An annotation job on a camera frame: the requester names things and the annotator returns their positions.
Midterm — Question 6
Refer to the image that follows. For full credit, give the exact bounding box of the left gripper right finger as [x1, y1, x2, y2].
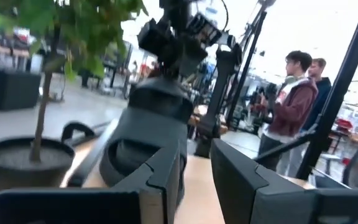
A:
[210, 138, 358, 224]

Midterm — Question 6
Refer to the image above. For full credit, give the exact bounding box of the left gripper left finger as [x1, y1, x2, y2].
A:
[0, 139, 181, 224]

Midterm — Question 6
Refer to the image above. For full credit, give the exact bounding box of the black slide sandal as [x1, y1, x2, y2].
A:
[99, 76, 195, 208]

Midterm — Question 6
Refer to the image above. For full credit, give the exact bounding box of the black plant pot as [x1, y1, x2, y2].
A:
[0, 136, 76, 195]

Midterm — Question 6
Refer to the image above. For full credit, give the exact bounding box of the person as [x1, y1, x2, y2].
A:
[301, 57, 332, 131]
[258, 50, 319, 175]

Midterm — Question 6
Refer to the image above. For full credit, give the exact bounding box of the green leafy plant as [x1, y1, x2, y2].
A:
[0, 0, 149, 162]

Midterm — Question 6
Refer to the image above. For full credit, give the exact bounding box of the black cabinet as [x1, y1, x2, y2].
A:
[0, 68, 42, 111]

